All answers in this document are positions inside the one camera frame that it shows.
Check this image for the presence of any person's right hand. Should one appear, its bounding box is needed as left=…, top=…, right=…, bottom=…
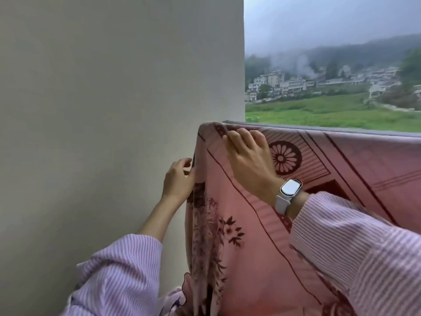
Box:
left=223, top=128, right=285, bottom=208

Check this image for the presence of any person's left hand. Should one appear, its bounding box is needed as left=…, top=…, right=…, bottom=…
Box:
left=161, top=157, right=196, bottom=208

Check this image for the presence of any pink floral patterned bedsheet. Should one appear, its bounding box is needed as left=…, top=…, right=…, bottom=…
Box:
left=158, top=122, right=421, bottom=316

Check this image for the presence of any person's right forearm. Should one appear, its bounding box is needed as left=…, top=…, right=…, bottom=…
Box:
left=275, top=190, right=421, bottom=316

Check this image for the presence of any person's left forearm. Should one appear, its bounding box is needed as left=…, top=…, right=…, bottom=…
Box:
left=62, top=194, right=185, bottom=316

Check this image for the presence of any white smartwatch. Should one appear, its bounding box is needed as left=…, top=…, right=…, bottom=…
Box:
left=274, top=178, right=303, bottom=216

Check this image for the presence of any cluster of white village buildings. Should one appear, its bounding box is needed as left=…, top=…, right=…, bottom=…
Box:
left=245, top=65, right=421, bottom=103

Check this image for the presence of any green grass field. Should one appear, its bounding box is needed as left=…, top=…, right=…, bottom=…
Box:
left=245, top=93, right=421, bottom=133

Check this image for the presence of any grey balcony railing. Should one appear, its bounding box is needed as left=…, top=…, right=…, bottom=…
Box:
left=222, top=120, right=421, bottom=139

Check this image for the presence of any misty wooded hillside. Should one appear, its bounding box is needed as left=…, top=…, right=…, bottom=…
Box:
left=245, top=33, right=421, bottom=83

